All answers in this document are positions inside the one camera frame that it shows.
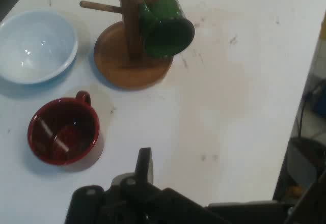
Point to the blue object beside table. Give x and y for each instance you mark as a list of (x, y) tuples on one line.
[(319, 99)]

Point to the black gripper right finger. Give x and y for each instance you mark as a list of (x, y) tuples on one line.
[(178, 206)]

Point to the light blue bowl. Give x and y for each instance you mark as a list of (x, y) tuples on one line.
[(38, 45)]

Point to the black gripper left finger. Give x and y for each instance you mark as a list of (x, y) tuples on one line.
[(86, 203)]

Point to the red cup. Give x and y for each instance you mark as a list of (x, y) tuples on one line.
[(63, 132)]

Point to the green mug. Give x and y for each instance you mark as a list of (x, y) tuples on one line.
[(165, 17)]

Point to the wooden mug tree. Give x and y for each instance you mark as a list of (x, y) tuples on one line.
[(117, 66)]

